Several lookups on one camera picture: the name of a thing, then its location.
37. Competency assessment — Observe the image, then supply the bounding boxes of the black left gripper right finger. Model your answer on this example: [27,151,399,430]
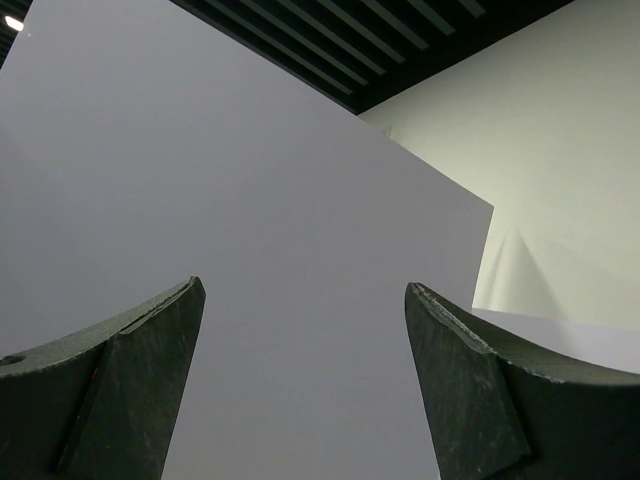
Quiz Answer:
[404,283,639,480]

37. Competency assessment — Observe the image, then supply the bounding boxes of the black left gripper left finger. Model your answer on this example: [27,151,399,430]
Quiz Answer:
[1,277,206,479]

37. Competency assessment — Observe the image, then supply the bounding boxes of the ceiling light fixture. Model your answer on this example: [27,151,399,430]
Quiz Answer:
[4,15,24,32]

